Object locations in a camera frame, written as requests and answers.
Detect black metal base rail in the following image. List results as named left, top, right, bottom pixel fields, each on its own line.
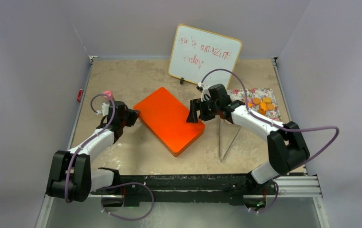
left=45, top=173, right=323, bottom=209

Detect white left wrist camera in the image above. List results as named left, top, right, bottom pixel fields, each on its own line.
left=101, top=102, right=110, bottom=116

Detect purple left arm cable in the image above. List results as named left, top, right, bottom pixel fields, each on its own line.
left=64, top=93, right=155, bottom=221

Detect orange square cookie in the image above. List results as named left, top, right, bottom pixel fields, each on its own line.
left=262, top=97, right=272, bottom=104

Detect orange cookie tin box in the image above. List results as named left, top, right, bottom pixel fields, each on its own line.
left=140, top=118, right=205, bottom=157

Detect orange round cookie centre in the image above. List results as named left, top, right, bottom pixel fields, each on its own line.
left=252, top=97, right=261, bottom=105

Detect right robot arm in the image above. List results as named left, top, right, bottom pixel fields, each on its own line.
left=186, top=83, right=310, bottom=193

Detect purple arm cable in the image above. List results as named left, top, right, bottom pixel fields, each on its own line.
left=64, top=93, right=155, bottom=221
left=197, top=68, right=340, bottom=214

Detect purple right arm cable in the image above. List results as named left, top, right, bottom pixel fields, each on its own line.
left=197, top=68, right=340, bottom=214

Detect orange tin lid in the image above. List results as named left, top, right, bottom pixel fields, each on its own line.
left=133, top=87, right=206, bottom=152

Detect floral rectangular tray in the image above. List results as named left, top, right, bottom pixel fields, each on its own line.
left=227, top=88, right=281, bottom=121

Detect orange chip cookie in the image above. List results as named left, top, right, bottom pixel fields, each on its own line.
left=266, top=103, right=275, bottom=111

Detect small red box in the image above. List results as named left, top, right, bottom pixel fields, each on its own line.
left=76, top=89, right=84, bottom=103

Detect pink cap sprinkle bottle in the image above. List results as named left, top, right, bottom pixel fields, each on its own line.
left=103, top=90, right=115, bottom=101

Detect metal tongs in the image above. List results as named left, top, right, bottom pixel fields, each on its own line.
left=218, top=119, right=241, bottom=162

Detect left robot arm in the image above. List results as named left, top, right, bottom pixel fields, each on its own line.
left=46, top=101, right=140, bottom=203

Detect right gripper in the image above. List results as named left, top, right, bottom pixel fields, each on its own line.
left=186, top=97, right=220, bottom=124

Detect white board yellow frame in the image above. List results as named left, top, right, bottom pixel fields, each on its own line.
left=168, top=24, right=242, bottom=87

